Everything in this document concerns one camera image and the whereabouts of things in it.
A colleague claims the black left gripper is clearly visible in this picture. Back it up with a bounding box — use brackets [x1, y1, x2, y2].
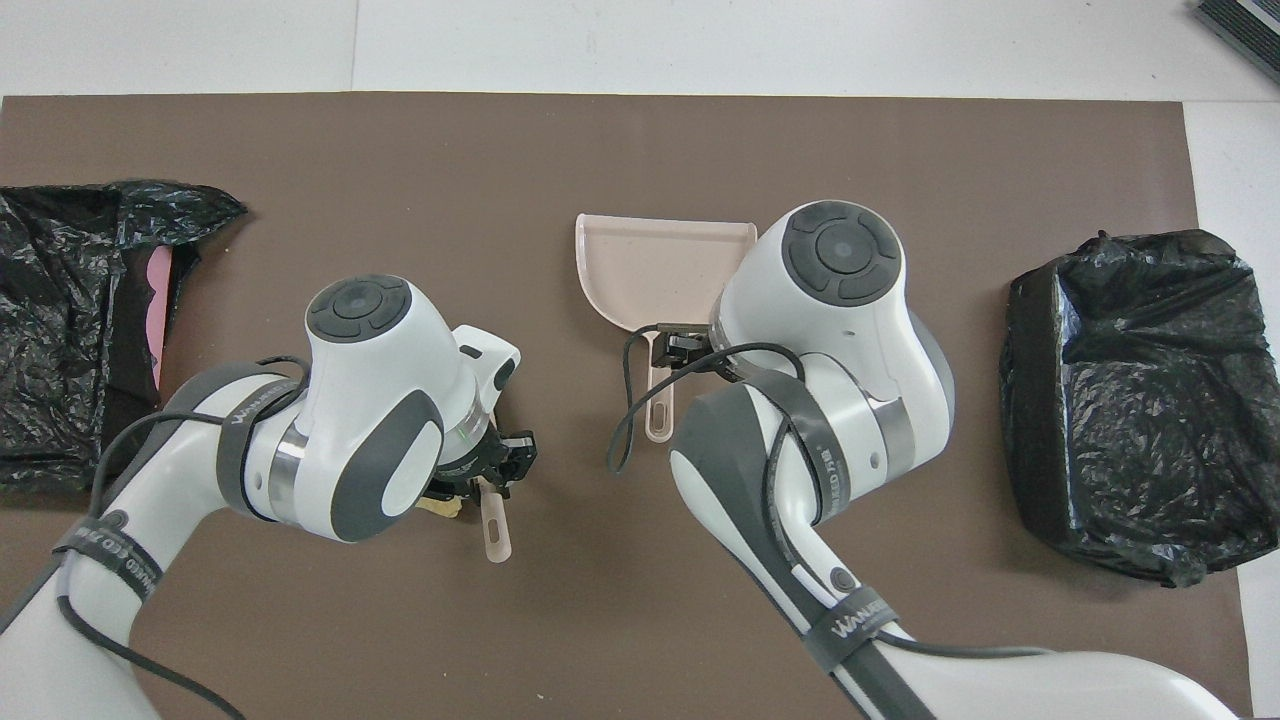
[436, 428, 538, 503]

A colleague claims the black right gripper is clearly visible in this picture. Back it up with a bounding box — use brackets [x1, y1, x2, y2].
[655, 324, 719, 374]

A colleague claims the beige plastic dustpan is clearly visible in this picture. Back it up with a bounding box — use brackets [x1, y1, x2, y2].
[575, 212, 758, 442]

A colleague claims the pink bin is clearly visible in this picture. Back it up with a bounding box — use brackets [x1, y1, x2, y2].
[145, 247, 174, 391]

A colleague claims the black trash bag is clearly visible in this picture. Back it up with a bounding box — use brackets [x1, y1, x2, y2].
[0, 180, 248, 493]

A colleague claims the black bag lined bin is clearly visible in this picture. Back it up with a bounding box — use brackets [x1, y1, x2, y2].
[1000, 229, 1280, 589]

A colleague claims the brown table mat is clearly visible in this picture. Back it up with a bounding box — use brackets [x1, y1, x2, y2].
[0, 93, 1253, 720]

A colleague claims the dark ribbed panel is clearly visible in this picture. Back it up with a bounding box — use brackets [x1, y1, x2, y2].
[1192, 0, 1280, 86]

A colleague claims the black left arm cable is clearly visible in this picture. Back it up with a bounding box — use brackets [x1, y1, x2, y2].
[55, 355, 313, 720]

